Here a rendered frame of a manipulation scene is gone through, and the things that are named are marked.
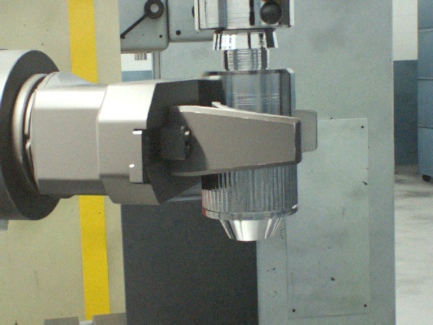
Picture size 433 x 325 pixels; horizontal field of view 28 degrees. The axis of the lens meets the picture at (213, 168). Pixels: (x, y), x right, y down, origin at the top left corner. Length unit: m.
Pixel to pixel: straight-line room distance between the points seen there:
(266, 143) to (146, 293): 0.41
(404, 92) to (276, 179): 9.84
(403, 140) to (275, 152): 9.89
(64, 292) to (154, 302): 1.42
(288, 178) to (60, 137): 0.11
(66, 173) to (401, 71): 9.84
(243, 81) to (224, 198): 0.06
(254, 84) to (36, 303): 1.84
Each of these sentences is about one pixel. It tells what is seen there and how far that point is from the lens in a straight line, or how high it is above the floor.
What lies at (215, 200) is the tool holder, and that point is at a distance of 0.41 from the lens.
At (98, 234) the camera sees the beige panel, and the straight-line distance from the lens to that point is 2.17.
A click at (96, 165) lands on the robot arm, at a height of 1.22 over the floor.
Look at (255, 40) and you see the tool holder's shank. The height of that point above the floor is 1.27.
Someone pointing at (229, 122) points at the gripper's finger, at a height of 1.24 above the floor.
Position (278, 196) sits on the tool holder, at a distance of 0.41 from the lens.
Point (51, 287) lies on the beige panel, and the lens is 2.20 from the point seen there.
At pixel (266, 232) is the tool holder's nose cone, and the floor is 1.18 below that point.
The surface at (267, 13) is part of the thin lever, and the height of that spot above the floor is 1.28.
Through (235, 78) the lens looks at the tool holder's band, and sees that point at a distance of 0.40.
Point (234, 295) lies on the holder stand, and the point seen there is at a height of 1.06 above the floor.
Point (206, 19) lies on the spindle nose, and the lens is 0.41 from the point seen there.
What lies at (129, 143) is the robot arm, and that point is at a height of 1.23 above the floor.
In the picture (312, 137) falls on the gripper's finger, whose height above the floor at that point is 1.23.
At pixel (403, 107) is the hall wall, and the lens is 10.24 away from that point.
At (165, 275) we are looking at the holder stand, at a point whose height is 1.08.
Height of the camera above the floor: 1.27
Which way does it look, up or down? 7 degrees down
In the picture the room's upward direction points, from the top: 2 degrees counter-clockwise
